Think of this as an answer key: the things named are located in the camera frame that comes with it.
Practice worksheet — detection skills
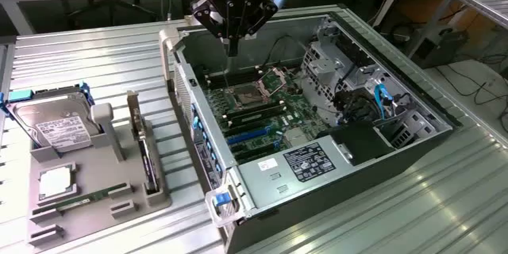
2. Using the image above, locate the black GPU card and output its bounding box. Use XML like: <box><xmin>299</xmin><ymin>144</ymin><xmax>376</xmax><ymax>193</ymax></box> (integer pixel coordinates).
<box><xmin>125</xmin><ymin>89</ymin><xmax>161</xmax><ymax>196</ymax></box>

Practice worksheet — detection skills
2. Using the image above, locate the metal socket cover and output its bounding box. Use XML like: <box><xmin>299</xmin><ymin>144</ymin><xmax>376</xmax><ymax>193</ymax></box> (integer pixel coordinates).
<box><xmin>256</xmin><ymin>68</ymin><xmax>288</xmax><ymax>89</ymax></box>

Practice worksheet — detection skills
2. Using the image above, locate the black chair base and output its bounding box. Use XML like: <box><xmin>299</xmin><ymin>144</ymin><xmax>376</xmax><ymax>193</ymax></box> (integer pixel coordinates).
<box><xmin>65</xmin><ymin>0</ymin><xmax>156</xmax><ymax>27</ymax></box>

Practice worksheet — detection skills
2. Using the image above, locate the silver disk bay cage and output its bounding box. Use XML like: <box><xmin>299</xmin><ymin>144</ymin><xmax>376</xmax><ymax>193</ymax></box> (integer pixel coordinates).
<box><xmin>300</xmin><ymin>41</ymin><xmax>363</xmax><ymax>100</ymax></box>

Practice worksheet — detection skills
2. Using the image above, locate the CPU socket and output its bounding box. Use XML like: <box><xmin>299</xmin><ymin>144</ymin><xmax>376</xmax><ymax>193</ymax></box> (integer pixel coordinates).
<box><xmin>232</xmin><ymin>84</ymin><xmax>268</xmax><ymax>106</ymax></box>

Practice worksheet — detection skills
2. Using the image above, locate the black installed RAM stick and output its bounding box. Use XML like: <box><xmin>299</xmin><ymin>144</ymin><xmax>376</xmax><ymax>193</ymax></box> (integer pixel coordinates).
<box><xmin>220</xmin><ymin>101</ymin><xmax>288</xmax><ymax>126</ymax></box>

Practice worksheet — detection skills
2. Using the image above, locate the blue expansion slot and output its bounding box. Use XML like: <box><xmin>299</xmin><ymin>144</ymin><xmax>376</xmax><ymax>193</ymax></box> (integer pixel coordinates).
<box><xmin>227</xmin><ymin>126</ymin><xmax>272</xmax><ymax>145</ymax></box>

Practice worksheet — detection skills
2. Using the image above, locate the black box on floor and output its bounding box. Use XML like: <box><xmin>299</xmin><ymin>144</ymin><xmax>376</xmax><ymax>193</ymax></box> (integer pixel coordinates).
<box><xmin>411</xmin><ymin>26</ymin><xmax>469</xmax><ymax>70</ymax></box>

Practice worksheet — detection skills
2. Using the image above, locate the silver hard disk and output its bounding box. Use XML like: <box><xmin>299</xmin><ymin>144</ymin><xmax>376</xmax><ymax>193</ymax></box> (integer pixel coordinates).
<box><xmin>11</xmin><ymin>92</ymin><xmax>101</xmax><ymax>153</ymax></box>

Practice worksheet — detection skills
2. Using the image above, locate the grey power supply unit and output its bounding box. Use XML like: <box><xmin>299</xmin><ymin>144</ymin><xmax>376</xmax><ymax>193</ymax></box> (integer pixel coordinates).
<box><xmin>236</xmin><ymin>134</ymin><xmax>355</xmax><ymax>211</ymax></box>

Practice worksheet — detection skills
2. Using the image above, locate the hard disk drive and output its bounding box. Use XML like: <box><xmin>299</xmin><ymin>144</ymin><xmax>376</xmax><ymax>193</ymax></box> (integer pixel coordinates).
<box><xmin>0</xmin><ymin>80</ymin><xmax>95</xmax><ymax>151</ymax></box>

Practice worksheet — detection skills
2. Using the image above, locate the grey parts rack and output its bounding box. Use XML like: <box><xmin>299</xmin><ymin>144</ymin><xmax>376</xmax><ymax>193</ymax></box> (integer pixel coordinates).
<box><xmin>27</xmin><ymin>102</ymin><xmax>172</xmax><ymax>247</ymax></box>

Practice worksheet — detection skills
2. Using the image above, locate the open grey PC case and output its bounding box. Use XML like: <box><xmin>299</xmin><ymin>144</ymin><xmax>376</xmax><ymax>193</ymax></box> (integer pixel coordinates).
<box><xmin>157</xmin><ymin>4</ymin><xmax>464</xmax><ymax>254</ymax></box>

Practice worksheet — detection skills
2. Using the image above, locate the silver CPU chip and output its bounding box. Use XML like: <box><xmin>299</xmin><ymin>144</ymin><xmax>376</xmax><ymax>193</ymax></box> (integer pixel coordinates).
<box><xmin>39</xmin><ymin>169</ymin><xmax>77</xmax><ymax>199</ymax></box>

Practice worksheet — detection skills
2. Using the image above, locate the green RAM stick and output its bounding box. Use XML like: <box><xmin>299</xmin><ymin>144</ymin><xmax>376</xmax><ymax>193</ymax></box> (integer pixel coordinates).
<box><xmin>31</xmin><ymin>184</ymin><xmax>128</xmax><ymax>215</ymax></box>

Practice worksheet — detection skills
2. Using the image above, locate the black internal wire bundle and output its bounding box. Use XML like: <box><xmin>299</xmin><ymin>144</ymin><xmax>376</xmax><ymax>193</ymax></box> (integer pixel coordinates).
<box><xmin>332</xmin><ymin>89</ymin><xmax>379</xmax><ymax>126</ymax></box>

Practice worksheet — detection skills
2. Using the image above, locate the blue SATA wire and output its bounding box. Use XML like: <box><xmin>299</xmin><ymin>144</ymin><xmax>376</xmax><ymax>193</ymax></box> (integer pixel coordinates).
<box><xmin>373</xmin><ymin>83</ymin><xmax>393</xmax><ymax>121</ymax></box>

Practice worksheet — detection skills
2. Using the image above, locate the black plastic fan duct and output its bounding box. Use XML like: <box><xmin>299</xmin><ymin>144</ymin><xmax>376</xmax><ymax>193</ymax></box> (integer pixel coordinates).
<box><xmin>331</xmin><ymin>124</ymin><xmax>395</xmax><ymax>166</ymax></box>

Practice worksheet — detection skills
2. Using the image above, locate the metal slat frame table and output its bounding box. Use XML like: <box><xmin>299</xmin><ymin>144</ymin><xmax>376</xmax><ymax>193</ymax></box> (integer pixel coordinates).
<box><xmin>408</xmin><ymin>0</ymin><xmax>508</xmax><ymax>60</ymax></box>

